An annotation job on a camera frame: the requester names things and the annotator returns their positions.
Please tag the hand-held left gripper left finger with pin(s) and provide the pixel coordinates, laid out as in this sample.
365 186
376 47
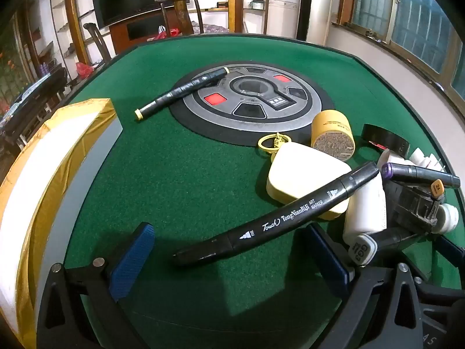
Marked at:
132 261

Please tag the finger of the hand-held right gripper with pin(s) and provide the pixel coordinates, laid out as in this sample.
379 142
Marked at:
450 251

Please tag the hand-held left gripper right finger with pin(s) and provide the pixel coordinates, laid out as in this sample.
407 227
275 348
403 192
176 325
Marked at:
327 261

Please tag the black marker with white print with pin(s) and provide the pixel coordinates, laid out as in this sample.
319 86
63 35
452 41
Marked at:
276 221

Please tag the cream triangular case with keyring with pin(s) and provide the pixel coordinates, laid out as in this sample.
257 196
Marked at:
301 174

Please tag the yellow cylindrical jar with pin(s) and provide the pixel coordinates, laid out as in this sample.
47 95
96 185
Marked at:
332 141

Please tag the black tape roll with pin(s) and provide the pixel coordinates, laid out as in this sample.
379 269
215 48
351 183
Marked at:
385 134

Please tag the white box with gold tape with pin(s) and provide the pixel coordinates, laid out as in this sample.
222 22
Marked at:
43 160

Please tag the black marker with yellow ends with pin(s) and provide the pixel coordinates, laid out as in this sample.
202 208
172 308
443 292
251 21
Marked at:
174 92

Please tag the black marker with grey cap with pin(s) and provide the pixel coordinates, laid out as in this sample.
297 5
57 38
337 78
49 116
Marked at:
359 251

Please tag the white round bottle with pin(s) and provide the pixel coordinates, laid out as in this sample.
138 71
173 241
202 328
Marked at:
448 216

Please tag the dark grey device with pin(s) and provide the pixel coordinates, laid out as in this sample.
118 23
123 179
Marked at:
410 203

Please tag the tan capped marker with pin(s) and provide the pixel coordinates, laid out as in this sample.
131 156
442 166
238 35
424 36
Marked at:
437 188

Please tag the white plastic case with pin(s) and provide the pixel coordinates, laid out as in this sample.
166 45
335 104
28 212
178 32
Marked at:
363 207

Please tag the black marker with purple band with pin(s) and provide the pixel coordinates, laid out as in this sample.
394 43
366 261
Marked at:
417 172

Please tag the white ridged plastic piece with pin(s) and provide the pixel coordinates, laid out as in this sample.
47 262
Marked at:
427 160

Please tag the round grey table centre console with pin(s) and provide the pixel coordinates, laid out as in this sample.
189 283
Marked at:
225 116

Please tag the black long table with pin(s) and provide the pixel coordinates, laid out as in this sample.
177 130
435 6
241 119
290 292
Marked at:
32 98

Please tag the red plastic bag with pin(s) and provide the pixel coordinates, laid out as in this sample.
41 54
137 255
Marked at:
83 69

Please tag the wooden television cabinet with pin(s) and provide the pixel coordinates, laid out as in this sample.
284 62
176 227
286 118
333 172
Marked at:
120 40

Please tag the dark wooden chair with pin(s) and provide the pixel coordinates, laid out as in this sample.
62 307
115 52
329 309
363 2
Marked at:
96 41

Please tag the red bag on cabinet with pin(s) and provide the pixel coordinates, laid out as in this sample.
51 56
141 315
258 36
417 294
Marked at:
167 32

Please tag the barred window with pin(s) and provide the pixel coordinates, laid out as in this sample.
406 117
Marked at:
410 14

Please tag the patterned cushion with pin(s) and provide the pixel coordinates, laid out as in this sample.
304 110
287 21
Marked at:
210 28

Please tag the wooden chair with curved top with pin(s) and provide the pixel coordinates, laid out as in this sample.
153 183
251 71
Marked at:
181 11

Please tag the flower wall mural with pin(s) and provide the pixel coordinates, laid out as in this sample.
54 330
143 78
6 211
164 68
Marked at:
9 72

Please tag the wall shelf unit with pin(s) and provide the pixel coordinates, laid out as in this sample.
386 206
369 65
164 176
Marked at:
69 11

